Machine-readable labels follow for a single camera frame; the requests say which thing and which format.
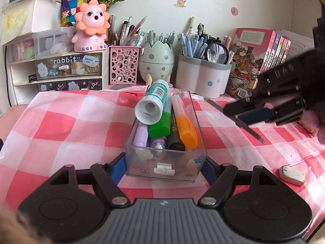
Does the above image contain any pink checkered tablecloth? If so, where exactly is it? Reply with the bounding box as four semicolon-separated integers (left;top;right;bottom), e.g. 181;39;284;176
0;85;325;244

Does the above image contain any green cap highlighter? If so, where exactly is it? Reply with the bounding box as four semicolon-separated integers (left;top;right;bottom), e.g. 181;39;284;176
148;95;172;139

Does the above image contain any orange cap highlighter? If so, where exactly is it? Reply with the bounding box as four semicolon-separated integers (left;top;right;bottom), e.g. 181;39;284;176
171;95;198;149

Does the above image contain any cluster of grey-green pens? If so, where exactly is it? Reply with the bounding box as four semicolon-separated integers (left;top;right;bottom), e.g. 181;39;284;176
146;30;176;45

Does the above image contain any open white text book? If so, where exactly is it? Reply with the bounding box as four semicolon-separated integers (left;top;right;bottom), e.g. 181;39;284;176
279;29;315;65

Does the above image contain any black marker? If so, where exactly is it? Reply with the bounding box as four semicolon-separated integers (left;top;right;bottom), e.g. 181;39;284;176
168;107;185;151

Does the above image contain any colourful puzzle cube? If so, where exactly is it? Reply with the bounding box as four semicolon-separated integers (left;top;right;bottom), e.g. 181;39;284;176
67;0;88;23

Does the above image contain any clear plastic pen box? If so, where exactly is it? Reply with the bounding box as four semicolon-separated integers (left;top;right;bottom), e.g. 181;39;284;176
124;85;208;182

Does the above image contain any white green glue stick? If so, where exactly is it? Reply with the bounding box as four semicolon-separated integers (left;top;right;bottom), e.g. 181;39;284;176
134;80;170;125

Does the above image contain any clear purple cartoon pen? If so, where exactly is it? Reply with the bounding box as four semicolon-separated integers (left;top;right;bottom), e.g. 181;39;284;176
148;137;168;149

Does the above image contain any clear plastic drawer box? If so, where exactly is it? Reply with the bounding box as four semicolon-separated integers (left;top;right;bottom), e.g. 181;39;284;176
6;27;77;63

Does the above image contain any pink lion toy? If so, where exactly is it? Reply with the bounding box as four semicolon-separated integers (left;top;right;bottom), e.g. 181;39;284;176
71;0;111;52

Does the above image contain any row of pink books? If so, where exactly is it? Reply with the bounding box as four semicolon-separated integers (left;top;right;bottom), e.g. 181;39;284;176
227;28;277;100

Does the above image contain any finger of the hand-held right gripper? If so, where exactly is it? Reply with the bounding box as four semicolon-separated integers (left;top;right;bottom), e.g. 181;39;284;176
235;107;280;127
223;98;267;123

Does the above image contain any small purple figurine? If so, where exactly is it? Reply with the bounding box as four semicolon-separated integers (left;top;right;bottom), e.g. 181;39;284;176
60;0;73;27

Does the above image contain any cluster of mixed pens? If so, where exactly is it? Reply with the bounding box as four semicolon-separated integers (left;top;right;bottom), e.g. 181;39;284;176
112;15;148;47

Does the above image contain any white storage box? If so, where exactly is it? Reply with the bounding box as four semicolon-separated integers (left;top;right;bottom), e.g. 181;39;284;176
1;0;63;46

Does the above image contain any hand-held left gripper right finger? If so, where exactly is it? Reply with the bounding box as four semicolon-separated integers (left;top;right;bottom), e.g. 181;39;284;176
198;156;277;207

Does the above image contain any clear vase with brown pebbles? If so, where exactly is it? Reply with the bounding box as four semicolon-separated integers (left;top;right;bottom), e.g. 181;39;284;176
109;15;117;41

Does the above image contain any green egg pen holder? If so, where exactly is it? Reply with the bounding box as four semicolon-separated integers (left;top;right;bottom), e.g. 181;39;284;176
138;40;176;83

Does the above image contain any person's right hand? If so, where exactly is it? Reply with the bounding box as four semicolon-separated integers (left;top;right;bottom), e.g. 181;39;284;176
302;109;325;144

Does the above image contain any white grey flower pen holder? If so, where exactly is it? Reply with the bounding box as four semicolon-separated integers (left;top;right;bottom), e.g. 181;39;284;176
175;53;233;98

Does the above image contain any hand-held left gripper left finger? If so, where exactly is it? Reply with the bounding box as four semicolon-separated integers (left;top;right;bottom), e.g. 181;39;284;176
50;152;131;206

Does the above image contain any pink perforated pen holder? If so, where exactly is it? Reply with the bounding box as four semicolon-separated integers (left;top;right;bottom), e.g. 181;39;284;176
109;45;141;85

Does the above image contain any grey white eraser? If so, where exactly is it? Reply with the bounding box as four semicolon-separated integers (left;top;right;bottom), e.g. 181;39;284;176
279;166;305;185

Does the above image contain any pink cartoon comic book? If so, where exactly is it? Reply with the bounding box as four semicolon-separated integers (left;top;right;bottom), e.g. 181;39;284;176
278;38;288;64
282;39;292;62
274;36;285;66
266;33;281;69

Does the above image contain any cluster of blue black pens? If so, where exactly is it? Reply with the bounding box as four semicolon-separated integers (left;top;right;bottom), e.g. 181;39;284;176
177;16;235;64

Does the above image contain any magnifying glass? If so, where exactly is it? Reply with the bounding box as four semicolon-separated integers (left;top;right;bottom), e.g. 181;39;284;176
207;43;229;64

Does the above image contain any white desk drawer organizer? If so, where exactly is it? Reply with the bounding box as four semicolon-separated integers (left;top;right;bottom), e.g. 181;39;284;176
6;49;110;106

